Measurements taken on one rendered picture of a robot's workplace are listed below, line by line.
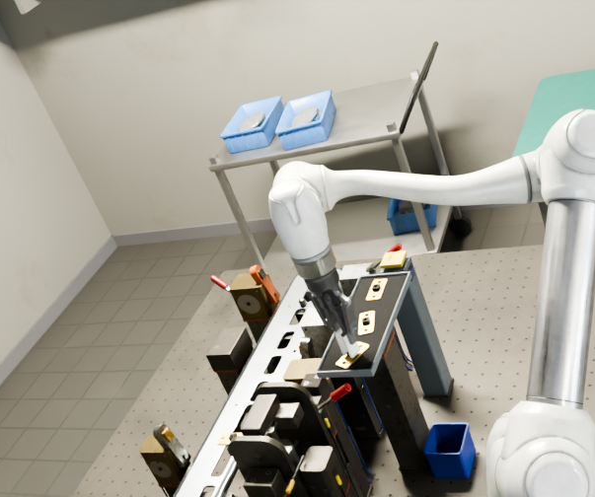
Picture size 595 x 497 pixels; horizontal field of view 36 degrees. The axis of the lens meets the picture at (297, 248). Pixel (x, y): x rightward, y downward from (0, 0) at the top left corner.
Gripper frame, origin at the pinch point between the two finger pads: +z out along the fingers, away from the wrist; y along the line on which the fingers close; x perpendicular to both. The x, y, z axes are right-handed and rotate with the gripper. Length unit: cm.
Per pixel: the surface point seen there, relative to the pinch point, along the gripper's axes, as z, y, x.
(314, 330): 11.1, 24.8, -9.0
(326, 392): 14.3, 8.5, 5.3
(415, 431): 38.2, 1.2, -10.1
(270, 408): 2.0, 3.7, 22.9
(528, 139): 49, 70, -166
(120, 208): 94, 346, -122
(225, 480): 19.9, 17.5, 34.5
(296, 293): 20, 55, -28
